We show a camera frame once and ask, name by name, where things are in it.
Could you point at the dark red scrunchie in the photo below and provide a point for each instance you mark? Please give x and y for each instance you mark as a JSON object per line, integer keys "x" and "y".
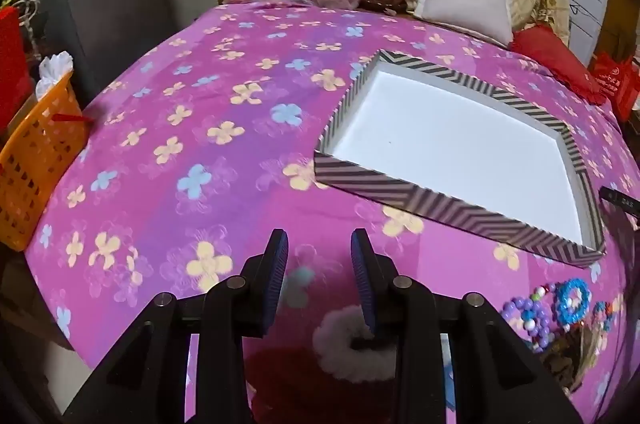
{"x": 300, "y": 389}

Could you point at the grey refrigerator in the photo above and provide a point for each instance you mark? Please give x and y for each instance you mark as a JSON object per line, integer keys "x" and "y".
{"x": 125, "y": 4}

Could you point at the orange plastic basket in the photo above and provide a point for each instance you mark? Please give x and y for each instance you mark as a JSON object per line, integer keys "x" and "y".
{"x": 30, "y": 169}

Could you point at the white plastic bag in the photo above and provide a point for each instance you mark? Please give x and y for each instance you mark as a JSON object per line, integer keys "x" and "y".
{"x": 52, "y": 71}

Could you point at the white fluffy scrunchie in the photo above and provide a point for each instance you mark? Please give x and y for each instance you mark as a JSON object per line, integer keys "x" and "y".
{"x": 335, "y": 354}

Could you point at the striped cardboard box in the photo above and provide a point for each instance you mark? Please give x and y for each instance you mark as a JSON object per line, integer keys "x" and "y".
{"x": 450, "y": 144}

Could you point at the red pillow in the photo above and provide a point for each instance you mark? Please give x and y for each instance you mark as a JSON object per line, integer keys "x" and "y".
{"x": 550, "y": 54}

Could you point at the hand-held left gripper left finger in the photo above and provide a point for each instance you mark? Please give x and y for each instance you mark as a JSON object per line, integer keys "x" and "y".
{"x": 279, "y": 274}

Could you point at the red shopping bag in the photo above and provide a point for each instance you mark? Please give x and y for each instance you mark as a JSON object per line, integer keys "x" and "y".
{"x": 620, "y": 84}

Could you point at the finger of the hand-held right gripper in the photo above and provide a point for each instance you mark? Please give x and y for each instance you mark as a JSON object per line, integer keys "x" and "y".
{"x": 622, "y": 201}

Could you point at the red hanging bag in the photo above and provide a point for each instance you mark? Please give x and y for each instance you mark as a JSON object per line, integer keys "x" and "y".
{"x": 12, "y": 64}

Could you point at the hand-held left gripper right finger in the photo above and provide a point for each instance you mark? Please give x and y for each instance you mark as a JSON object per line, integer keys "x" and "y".
{"x": 364, "y": 274}

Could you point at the pink floral bedsheet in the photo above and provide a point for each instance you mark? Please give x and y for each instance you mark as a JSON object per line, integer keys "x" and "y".
{"x": 200, "y": 104}

